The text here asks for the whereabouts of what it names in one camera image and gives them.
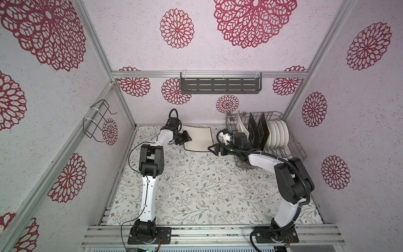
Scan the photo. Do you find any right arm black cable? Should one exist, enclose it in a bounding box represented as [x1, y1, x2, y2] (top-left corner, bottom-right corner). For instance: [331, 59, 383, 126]
[215, 128, 312, 252]

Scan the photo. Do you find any grey wall shelf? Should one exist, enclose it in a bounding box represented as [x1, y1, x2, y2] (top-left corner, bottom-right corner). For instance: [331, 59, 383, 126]
[179, 72, 262, 95]

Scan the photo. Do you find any grey wire dish rack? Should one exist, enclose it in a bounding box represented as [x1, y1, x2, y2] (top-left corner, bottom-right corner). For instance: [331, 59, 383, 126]
[226, 111, 307, 161]

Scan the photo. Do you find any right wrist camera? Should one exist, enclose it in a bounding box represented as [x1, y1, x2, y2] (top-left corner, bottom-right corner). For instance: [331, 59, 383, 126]
[219, 132, 234, 146]

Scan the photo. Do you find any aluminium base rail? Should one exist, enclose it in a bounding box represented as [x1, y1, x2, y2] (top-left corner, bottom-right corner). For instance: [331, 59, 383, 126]
[80, 206, 347, 252]

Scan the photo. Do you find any black wire wall holder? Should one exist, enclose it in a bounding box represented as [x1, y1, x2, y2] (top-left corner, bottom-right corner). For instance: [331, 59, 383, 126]
[82, 99, 119, 146]

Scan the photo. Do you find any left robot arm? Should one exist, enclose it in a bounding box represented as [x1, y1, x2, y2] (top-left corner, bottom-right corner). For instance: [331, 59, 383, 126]
[128, 116, 192, 244]

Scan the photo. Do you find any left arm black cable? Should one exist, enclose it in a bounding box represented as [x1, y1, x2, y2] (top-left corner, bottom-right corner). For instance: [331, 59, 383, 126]
[120, 108, 183, 252]

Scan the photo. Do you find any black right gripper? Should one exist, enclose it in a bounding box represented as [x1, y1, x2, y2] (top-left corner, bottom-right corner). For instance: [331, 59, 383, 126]
[208, 142, 241, 157]

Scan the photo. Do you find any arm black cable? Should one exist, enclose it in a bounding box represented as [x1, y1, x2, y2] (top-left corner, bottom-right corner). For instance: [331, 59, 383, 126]
[120, 108, 183, 252]
[215, 128, 312, 252]

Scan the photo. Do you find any floral table mat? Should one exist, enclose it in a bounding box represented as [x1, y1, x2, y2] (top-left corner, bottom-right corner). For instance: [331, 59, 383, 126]
[106, 125, 324, 226]

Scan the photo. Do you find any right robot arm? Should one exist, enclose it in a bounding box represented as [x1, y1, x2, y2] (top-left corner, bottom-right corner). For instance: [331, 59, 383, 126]
[208, 129, 314, 244]

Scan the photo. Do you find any white round plate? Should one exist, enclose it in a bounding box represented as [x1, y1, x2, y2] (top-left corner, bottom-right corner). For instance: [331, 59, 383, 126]
[275, 120, 285, 147]
[266, 121, 276, 148]
[279, 120, 289, 147]
[272, 121, 280, 148]

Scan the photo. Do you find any white square plate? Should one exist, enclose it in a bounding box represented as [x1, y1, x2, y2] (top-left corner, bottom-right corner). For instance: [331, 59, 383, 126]
[183, 126, 213, 152]
[237, 112, 250, 140]

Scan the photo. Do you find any black square plate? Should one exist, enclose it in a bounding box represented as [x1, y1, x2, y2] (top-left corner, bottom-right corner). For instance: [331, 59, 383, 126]
[248, 113, 260, 149]
[258, 112, 269, 151]

